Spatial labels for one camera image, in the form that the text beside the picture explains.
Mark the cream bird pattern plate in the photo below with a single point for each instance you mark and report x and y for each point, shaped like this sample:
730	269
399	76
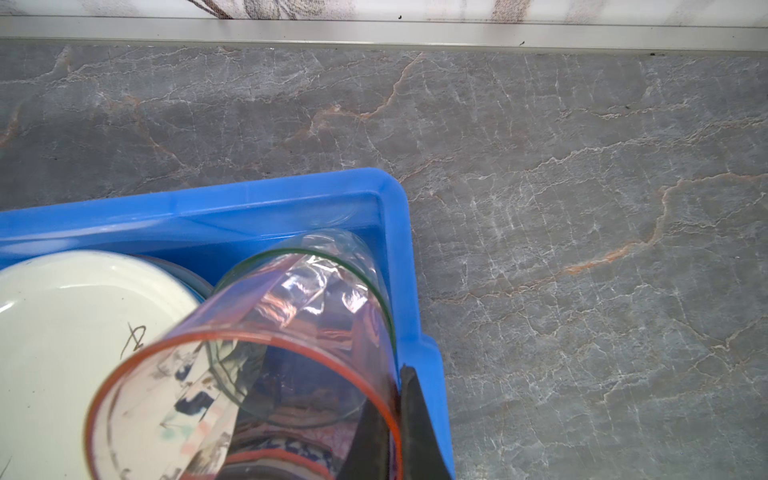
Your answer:
67	320

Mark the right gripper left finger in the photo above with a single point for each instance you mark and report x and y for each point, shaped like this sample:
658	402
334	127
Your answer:
369	455

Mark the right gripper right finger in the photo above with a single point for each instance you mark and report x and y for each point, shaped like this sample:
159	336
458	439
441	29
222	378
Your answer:
422	459

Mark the red patterned bowl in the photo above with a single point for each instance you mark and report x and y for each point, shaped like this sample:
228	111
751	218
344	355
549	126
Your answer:
271	464

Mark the pink glass cup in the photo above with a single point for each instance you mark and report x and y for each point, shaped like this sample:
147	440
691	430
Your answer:
161	414

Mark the blue plastic bin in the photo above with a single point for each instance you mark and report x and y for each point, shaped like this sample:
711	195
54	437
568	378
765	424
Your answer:
209	230

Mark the watermelon pattern plate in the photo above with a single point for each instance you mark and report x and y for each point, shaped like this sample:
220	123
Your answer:
198	286

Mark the green glass cup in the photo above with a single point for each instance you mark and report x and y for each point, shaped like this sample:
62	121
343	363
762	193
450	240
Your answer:
336	252

